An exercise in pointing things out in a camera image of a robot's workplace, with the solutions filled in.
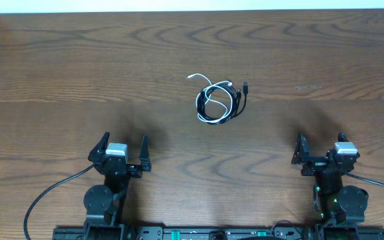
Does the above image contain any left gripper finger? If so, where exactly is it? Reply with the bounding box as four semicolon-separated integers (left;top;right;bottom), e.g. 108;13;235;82
88;132;110;163
139;135;151;172

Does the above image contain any black USB cable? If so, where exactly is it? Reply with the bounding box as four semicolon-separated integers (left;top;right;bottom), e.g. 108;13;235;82
196;81;249;125

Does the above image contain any white cable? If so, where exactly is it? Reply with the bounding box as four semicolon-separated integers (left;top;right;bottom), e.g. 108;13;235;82
185;73;235;125

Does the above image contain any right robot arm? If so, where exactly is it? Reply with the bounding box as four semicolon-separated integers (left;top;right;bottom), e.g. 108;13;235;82
291;132;369;240

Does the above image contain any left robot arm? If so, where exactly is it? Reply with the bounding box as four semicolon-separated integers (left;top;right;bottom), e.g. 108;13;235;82
83;132;151;240

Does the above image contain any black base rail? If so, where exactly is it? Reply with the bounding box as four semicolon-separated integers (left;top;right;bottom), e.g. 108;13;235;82
52;226;384;240

